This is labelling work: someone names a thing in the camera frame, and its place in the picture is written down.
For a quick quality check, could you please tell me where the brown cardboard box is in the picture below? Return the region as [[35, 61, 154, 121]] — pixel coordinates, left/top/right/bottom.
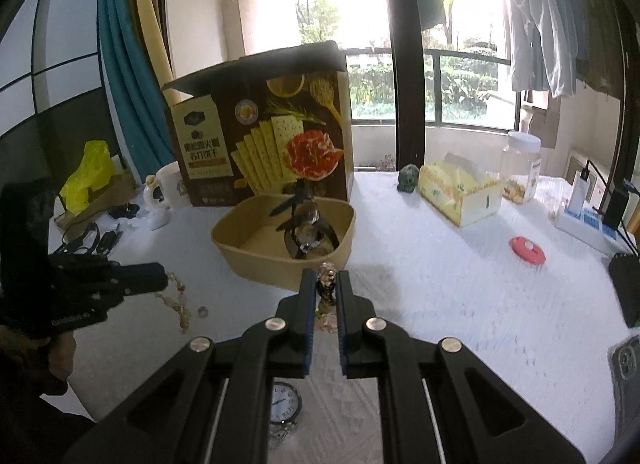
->
[[54, 170, 137, 239]]

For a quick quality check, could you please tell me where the small grey figurine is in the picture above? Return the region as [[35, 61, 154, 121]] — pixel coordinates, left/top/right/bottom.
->
[[397, 164, 420, 193]]

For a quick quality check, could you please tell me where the black car key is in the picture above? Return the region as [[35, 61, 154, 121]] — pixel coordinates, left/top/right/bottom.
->
[[96, 225, 122, 257]]

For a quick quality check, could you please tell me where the red round disc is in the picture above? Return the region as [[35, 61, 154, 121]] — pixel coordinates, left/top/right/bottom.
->
[[509, 236, 546, 265]]

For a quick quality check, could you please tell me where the yellow left curtain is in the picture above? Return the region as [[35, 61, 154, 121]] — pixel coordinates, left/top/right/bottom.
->
[[134, 0, 179, 105]]

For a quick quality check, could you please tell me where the light blue hanging shirt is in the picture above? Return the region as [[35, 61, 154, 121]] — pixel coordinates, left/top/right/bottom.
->
[[510, 0, 588, 98]]

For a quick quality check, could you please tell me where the person left hand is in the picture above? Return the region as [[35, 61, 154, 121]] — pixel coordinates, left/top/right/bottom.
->
[[49, 333, 77, 382]]

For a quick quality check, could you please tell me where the colourful bead bracelet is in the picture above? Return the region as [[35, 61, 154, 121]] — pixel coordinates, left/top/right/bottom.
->
[[313, 260, 342, 336]]

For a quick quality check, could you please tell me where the yellow tissue pack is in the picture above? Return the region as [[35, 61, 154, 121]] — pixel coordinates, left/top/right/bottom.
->
[[418, 153, 502, 228]]

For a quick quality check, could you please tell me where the brown cracker box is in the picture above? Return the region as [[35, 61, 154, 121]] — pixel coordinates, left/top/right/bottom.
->
[[167, 41, 354, 207]]

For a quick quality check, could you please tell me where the clear plastic jar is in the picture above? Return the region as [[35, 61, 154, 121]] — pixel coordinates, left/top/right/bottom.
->
[[500, 131, 541, 204]]

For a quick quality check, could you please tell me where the white face pocket watch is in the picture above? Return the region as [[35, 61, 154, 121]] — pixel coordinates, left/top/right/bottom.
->
[[269, 380, 303, 444]]

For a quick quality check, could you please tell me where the phone in clear case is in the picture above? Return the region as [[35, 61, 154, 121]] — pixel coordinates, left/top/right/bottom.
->
[[608, 335, 640, 441]]

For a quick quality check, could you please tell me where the white ceramic mug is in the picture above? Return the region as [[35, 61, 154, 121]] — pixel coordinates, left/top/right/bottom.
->
[[143, 161, 191, 211]]

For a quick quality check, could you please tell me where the teal left curtain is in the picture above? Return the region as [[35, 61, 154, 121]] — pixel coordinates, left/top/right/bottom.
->
[[98, 0, 175, 178]]

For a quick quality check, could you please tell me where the white power strip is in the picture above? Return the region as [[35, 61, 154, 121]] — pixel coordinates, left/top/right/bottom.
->
[[553, 168, 633, 256]]

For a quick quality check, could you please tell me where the brown paper bowl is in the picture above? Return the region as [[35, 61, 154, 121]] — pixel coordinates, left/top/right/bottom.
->
[[210, 195, 356, 291]]

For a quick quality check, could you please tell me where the beaded string necklace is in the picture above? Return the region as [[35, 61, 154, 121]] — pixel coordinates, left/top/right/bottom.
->
[[154, 271, 193, 335]]

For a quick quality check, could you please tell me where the yellow plastic bag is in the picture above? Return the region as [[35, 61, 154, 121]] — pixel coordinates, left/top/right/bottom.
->
[[60, 140, 115, 215]]

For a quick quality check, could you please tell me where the black cable bundle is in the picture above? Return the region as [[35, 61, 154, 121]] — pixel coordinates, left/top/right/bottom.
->
[[52, 221, 101, 256]]

